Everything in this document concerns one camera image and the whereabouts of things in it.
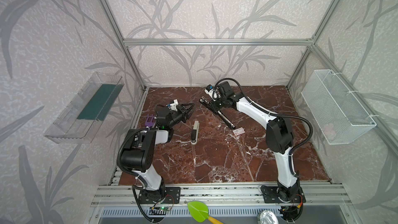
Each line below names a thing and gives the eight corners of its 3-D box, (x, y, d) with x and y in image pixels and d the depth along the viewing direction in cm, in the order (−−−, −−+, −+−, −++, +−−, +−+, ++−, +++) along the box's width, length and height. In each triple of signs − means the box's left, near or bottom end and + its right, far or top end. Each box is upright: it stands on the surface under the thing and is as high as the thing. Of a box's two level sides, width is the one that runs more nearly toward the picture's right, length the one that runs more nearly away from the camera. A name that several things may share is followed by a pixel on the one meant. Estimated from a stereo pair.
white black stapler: (191, 144, 93) (190, 140, 89) (193, 124, 102) (192, 119, 98) (198, 144, 93) (198, 140, 89) (199, 124, 102) (199, 119, 98)
